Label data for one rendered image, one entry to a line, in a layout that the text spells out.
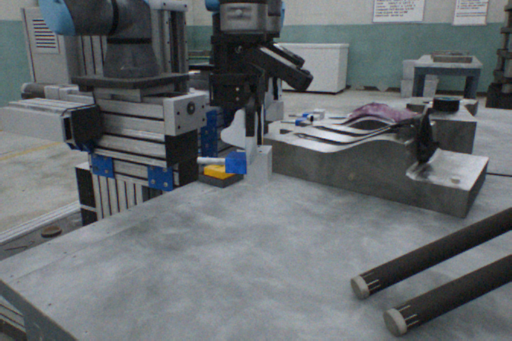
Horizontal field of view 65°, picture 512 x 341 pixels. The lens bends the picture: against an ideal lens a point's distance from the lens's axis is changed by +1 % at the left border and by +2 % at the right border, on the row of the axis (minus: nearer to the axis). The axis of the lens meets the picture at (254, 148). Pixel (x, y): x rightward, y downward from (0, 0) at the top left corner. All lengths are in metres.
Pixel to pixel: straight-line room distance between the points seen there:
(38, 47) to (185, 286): 1.17
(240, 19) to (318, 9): 8.09
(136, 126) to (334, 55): 6.78
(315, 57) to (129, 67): 6.84
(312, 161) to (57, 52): 0.95
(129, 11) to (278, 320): 0.82
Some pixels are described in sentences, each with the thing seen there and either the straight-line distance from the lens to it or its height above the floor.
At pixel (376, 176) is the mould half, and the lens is 0.91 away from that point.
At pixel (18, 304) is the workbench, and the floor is 0.78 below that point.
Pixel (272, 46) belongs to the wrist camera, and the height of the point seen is 1.12.
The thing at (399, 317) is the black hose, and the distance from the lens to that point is 0.54.
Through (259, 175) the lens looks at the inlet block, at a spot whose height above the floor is 0.92.
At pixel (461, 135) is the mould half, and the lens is 1.29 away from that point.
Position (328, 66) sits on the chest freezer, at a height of 0.54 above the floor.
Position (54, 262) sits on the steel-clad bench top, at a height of 0.80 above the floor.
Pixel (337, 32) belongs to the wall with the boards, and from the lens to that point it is 8.58.
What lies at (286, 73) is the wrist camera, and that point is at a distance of 0.63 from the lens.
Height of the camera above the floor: 1.15
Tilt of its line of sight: 16 degrees down
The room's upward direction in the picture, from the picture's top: straight up
